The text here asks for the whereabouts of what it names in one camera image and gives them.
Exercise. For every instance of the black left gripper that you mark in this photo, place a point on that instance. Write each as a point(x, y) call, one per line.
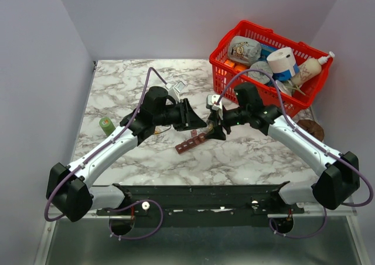
point(188, 118)

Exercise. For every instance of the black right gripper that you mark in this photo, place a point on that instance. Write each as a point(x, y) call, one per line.
point(218, 121)

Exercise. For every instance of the red weekly pill organizer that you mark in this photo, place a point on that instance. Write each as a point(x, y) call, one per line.
point(197, 137)

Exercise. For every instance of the clear bottle yellow pills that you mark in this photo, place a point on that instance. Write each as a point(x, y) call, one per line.
point(210, 127)

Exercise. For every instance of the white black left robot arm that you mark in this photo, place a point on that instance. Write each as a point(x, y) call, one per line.
point(68, 187)

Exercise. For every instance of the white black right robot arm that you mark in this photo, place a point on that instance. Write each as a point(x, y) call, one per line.
point(336, 181)

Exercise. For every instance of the orange snack box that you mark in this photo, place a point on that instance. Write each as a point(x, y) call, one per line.
point(230, 63)

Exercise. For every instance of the orange ball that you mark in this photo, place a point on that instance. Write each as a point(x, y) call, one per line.
point(240, 68)

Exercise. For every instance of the grey wrapped small paper roll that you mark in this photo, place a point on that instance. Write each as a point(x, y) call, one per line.
point(261, 72)

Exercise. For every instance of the white paper plate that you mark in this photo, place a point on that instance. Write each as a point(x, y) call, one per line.
point(283, 88)

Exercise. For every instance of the grey wrapped printed paper roll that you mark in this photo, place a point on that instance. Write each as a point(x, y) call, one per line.
point(244, 50)

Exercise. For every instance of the white toilet roll blue tape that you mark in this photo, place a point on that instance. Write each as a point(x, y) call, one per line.
point(283, 64)

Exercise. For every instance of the blue box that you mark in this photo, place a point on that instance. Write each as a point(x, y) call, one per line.
point(267, 50)

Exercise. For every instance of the brown round object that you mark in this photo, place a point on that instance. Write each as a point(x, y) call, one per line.
point(313, 128)

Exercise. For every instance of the cream lotion pump bottle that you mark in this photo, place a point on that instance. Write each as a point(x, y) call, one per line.
point(309, 69)

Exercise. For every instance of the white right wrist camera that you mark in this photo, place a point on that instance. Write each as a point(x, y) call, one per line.
point(212, 102)

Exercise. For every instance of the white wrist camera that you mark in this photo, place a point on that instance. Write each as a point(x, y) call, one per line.
point(212, 102)
point(174, 90)

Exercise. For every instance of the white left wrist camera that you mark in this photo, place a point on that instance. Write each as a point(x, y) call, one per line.
point(174, 90)

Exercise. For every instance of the black metal base frame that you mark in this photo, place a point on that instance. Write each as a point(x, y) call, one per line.
point(200, 206)

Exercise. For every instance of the aluminium rail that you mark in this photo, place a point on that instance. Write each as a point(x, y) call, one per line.
point(312, 210)

